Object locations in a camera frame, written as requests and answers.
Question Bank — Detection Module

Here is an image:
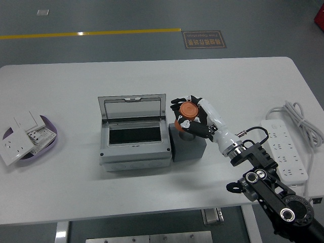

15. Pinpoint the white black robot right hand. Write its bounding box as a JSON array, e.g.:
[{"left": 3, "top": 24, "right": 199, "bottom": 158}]
[{"left": 170, "top": 95, "right": 240, "bottom": 155}]

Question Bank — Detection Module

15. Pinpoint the orange cylinder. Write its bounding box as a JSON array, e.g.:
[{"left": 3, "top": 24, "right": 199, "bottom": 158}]
[{"left": 174, "top": 101, "right": 200, "bottom": 134}]

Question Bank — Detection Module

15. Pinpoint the grey box with clear lid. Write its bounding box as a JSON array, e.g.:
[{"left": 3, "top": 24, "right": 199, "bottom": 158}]
[{"left": 98, "top": 93, "right": 172, "bottom": 173}]

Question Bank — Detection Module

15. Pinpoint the dark grey cube with hole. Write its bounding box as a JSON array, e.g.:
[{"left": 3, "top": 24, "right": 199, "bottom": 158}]
[{"left": 168, "top": 123, "right": 208, "bottom": 163}]

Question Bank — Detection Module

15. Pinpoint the dark floor sign orange text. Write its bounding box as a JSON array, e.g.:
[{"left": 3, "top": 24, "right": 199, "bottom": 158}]
[{"left": 182, "top": 30, "right": 227, "bottom": 50}]

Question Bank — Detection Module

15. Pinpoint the white table leg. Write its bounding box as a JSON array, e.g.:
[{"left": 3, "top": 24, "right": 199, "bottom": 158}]
[
  {"left": 240, "top": 204, "right": 263, "bottom": 243},
  {"left": 54, "top": 221, "right": 70, "bottom": 243}
]

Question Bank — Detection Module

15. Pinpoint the yellow floor tape line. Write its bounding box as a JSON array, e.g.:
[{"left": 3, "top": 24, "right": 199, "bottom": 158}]
[{"left": 0, "top": 27, "right": 182, "bottom": 41}]

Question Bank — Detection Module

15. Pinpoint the red object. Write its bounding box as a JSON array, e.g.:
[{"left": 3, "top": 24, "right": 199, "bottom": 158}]
[{"left": 313, "top": 5, "right": 324, "bottom": 27}]

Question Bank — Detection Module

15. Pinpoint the white perforated socket insert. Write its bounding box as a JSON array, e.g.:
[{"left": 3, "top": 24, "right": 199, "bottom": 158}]
[{"left": 25, "top": 126, "right": 57, "bottom": 155}]

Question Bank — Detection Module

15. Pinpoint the purple tray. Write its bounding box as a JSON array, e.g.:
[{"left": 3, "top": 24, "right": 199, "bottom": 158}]
[{"left": 2, "top": 115, "right": 58, "bottom": 167}]

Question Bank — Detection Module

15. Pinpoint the large white socket plate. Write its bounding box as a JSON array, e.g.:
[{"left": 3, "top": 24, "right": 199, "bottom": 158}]
[{"left": 0, "top": 128, "right": 37, "bottom": 167}]

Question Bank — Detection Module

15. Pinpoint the white power cord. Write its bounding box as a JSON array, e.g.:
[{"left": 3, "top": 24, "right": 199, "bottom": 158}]
[{"left": 265, "top": 100, "right": 324, "bottom": 200}]

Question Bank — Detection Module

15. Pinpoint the grey metal base plate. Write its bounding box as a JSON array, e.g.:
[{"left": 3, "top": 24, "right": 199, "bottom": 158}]
[{"left": 85, "top": 230, "right": 213, "bottom": 243}]

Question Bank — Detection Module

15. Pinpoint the white switch plate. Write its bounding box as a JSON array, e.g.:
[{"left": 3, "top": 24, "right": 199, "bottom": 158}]
[{"left": 7, "top": 110, "right": 48, "bottom": 132}]

